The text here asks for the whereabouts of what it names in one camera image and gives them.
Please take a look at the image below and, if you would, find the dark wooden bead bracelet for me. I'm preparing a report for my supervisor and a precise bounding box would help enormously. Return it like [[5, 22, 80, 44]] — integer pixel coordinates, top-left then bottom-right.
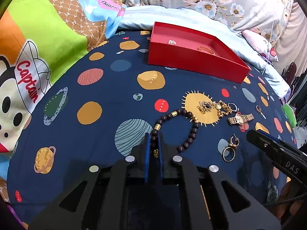
[[149, 109, 201, 159]]

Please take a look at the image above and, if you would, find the red jewelry tray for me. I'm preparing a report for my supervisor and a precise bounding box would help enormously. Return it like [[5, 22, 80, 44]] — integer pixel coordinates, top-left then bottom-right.
[[148, 22, 250, 84]]

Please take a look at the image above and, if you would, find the person's right hand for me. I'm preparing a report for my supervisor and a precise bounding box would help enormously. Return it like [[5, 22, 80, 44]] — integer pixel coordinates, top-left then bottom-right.
[[272, 180, 304, 222]]

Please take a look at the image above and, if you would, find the navy planet print bedsheet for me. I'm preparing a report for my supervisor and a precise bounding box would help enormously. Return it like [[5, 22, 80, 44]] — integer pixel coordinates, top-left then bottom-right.
[[6, 30, 298, 221]]

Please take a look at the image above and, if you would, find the gold hoop earring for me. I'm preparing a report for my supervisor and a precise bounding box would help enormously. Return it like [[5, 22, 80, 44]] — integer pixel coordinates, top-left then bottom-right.
[[256, 105, 266, 119]]

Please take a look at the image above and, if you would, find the gold wrist watch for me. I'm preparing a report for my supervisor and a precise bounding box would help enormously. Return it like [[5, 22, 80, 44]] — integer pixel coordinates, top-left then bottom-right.
[[227, 113, 254, 126]]

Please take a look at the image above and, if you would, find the white pink cartoon pillow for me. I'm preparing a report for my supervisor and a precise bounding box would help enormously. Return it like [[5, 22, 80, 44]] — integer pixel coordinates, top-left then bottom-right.
[[242, 30, 278, 62]]

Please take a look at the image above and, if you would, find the colourful monkey cartoon blanket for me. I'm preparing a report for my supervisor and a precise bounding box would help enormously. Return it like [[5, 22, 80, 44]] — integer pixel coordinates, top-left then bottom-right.
[[0, 0, 128, 221]]

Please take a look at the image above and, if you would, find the black cable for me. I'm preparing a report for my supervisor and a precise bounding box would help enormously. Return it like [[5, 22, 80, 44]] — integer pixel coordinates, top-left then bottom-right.
[[262, 194, 307, 208]]

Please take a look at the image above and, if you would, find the gold chain necklace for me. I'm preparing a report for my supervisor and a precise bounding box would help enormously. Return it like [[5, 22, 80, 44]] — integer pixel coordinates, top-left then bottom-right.
[[196, 99, 233, 118]]

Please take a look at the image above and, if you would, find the gold ring with earring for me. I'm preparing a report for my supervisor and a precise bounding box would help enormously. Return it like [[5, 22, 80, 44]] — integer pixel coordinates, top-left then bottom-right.
[[222, 133, 240, 163]]

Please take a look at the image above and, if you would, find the silver ring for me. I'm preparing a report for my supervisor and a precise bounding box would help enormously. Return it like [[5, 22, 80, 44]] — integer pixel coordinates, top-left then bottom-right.
[[227, 102, 240, 113]]

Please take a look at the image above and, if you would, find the gold bangle bracelet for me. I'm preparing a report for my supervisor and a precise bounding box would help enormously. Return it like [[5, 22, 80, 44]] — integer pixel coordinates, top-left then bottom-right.
[[197, 46, 216, 54]]

